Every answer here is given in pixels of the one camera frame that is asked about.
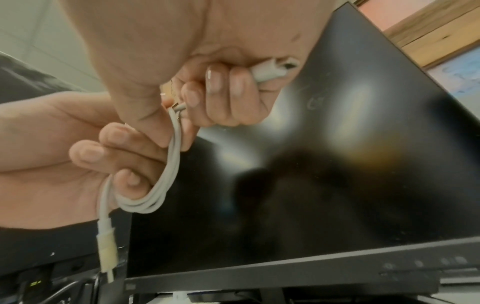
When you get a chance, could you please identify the person's right hand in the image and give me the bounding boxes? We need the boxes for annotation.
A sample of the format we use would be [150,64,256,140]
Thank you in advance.
[55,0,346,152]

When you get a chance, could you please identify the person's left hand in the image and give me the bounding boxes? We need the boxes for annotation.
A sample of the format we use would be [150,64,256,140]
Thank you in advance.
[0,90,177,231]

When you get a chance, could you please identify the white cable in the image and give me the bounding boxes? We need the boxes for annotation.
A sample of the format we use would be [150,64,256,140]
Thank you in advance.
[96,56,301,283]

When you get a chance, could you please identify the grey fabric couch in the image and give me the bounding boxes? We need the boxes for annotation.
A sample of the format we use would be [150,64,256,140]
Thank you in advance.
[0,51,89,106]

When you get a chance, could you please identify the black computer monitor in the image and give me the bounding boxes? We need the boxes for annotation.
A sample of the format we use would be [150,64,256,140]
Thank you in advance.
[125,1,480,294]

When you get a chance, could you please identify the black monitor power cable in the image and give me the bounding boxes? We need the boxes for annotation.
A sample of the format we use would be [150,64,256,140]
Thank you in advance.
[44,277,101,304]

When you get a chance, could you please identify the colourful wall painting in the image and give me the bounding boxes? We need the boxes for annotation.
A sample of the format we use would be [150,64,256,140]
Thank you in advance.
[359,0,480,97]

